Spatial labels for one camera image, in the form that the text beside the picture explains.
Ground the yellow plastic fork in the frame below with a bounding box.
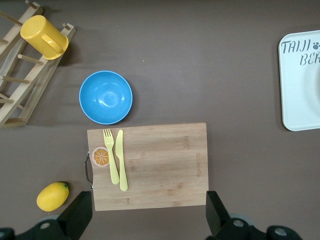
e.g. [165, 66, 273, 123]
[103, 128, 121, 185]

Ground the yellow plastic knife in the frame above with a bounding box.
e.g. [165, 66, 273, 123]
[114, 129, 129, 192]

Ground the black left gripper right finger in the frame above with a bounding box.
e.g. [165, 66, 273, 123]
[206, 191, 302, 240]

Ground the blue bowl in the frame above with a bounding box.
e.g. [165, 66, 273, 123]
[79, 70, 134, 125]

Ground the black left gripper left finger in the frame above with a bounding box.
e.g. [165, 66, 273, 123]
[0, 191, 93, 240]

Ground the toy orange slice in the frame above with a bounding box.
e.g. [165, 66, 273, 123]
[91, 145, 111, 168]

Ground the yellow lemon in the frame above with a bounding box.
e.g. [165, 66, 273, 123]
[36, 181, 70, 212]

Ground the wooden cutting board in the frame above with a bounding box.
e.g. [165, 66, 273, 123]
[83, 122, 210, 212]

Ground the yellow mug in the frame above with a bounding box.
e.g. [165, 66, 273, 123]
[19, 14, 70, 61]

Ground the wooden peg drying rack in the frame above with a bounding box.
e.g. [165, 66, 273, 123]
[0, 0, 77, 130]

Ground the cream bear print tray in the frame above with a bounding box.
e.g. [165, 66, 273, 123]
[277, 29, 320, 132]

